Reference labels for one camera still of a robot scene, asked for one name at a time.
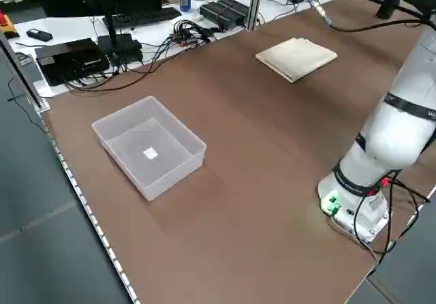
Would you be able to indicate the red emergency stop button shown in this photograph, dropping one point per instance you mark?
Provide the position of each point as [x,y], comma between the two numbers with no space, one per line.
[4,19]

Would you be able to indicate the clear plastic bin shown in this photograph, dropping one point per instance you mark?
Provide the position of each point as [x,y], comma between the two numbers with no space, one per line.
[177,178]

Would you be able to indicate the beige tablecloth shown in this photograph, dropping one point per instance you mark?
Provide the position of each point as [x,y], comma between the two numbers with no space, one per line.
[296,58]

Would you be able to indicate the black keyboard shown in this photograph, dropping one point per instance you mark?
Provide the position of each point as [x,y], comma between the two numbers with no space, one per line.
[146,17]

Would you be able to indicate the flat black electronics box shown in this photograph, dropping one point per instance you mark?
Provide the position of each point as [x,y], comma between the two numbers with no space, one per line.
[68,58]

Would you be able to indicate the small black handheld device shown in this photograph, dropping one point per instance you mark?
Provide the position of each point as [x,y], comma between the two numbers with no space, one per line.
[39,34]

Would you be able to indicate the aluminium frame post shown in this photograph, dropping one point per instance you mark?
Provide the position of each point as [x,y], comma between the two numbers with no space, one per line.
[254,4]

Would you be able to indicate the aluminium frame rail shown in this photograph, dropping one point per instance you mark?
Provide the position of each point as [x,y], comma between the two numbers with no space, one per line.
[25,79]

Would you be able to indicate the black finned power box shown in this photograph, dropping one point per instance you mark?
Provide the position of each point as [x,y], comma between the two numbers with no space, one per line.
[223,12]

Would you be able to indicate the white square sticker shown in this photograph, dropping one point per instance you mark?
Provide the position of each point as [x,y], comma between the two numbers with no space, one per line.
[150,154]

